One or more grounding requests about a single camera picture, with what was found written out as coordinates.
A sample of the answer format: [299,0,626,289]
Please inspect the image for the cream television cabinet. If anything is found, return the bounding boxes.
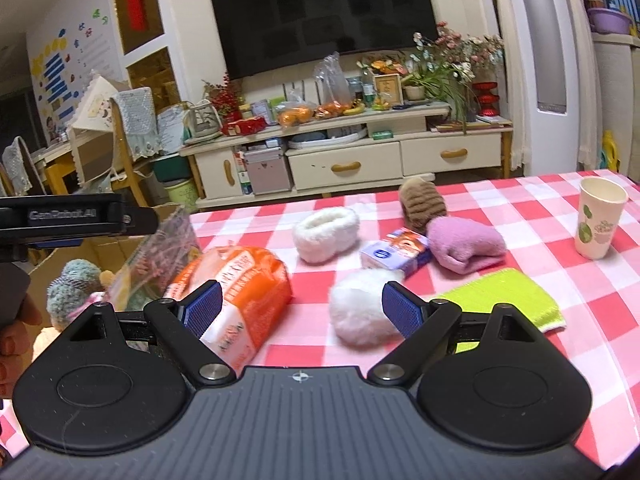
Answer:
[179,100,515,200]

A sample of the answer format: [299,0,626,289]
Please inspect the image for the wall poster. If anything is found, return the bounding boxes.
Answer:
[27,5,118,146]

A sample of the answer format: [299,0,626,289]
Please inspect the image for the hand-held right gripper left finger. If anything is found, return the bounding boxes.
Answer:
[60,280,237,389]

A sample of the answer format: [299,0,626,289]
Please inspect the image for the grey storage box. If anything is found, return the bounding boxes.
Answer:
[243,147,293,196]

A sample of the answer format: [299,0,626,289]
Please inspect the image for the yellow plastic toy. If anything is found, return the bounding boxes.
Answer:
[602,130,621,173]

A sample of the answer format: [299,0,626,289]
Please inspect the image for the framed certificate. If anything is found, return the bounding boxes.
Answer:
[374,73,402,107]

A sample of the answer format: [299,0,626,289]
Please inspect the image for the wooden chair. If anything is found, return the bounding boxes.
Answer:
[110,87,167,207]

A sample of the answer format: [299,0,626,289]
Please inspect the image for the purple plastic basin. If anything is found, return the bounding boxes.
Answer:
[587,7,632,36]

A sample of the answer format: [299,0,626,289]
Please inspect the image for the white fluffy pompom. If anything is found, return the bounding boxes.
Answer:
[328,269,405,349]

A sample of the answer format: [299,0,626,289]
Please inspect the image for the cardboard box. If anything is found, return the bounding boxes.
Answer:
[27,203,201,341]

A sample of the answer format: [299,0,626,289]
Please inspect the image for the black flat television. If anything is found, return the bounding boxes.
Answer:
[207,0,440,81]

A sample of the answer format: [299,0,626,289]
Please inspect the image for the cream scalloped paper bag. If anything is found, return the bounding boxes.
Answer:
[67,74,131,183]

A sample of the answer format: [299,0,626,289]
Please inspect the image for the white framed glass panel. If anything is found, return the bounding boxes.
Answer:
[107,0,173,111]

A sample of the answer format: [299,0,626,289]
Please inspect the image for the bag of oranges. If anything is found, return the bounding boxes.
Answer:
[276,102,317,127]

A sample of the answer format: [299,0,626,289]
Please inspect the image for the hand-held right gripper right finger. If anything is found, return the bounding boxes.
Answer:
[367,281,543,389]

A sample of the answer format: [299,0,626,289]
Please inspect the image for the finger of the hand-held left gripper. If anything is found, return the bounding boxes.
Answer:
[122,206,159,237]

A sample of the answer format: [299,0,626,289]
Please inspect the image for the white fluffy sock roll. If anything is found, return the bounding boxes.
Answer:
[292,208,361,264]

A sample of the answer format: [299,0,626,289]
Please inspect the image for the lilac fleece cloth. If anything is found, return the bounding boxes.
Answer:
[426,216,507,275]

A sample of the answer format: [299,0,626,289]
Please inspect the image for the person's left hand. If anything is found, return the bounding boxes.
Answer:
[0,292,45,401]

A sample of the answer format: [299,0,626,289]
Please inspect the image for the clear plastic bag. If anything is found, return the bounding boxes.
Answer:
[314,52,353,111]

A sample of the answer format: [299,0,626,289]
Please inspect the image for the orange bread packet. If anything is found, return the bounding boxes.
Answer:
[162,245,293,367]

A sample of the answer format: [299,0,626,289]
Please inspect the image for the white tower air conditioner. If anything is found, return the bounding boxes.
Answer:
[500,0,591,176]

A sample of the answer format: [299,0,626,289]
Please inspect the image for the clear pink print packet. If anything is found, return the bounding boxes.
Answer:
[112,205,202,311]

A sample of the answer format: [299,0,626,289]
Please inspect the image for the white printed board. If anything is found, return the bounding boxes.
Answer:
[157,105,188,153]

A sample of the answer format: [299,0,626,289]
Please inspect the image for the pale green bin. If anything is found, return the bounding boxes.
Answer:
[162,178,201,211]

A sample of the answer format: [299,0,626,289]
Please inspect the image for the orange artificial flowers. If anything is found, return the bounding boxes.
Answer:
[357,57,406,78]

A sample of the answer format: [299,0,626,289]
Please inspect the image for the white oval tray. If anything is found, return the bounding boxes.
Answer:
[287,127,368,150]

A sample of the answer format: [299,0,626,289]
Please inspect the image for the brown ribbed knit roll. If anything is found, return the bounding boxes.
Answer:
[398,177,447,235]

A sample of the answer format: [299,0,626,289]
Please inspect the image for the lace chair cover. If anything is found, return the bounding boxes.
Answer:
[112,86,163,156]
[2,135,48,196]

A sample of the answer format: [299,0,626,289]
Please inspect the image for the blue tissue pack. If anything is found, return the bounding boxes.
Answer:
[359,228,434,279]

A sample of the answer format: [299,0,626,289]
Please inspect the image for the red flat box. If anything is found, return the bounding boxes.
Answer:
[221,116,267,136]

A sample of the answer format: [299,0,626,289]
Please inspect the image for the green sponge cloth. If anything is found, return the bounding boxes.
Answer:
[439,268,567,355]

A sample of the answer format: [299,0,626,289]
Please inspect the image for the beige covered appliance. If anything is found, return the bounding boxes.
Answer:
[590,32,640,181]

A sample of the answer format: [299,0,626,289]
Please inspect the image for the grey-green knit checked bow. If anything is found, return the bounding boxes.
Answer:
[46,259,105,332]

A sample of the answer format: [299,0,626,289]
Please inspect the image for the white paper cup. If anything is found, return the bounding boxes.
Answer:
[573,177,630,261]

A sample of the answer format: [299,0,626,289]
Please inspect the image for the red pedestal stand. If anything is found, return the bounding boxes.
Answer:
[472,81,500,118]

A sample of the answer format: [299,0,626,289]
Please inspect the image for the pink artificial flower bouquet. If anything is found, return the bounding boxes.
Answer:
[412,21,505,86]

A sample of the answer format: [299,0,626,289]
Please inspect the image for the stack of flat books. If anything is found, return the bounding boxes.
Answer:
[432,115,513,133]

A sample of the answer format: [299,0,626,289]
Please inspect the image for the potted spider plant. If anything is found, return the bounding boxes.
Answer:
[402,67,483,133]

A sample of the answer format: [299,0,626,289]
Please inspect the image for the red berry branches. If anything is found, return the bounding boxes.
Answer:
[202,72,243,116]

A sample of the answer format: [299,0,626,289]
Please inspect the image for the red white checked tablecloth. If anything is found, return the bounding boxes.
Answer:
[0,172,640,461]

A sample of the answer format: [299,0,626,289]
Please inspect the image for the green bucket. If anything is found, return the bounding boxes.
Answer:
[152,154,193,183]

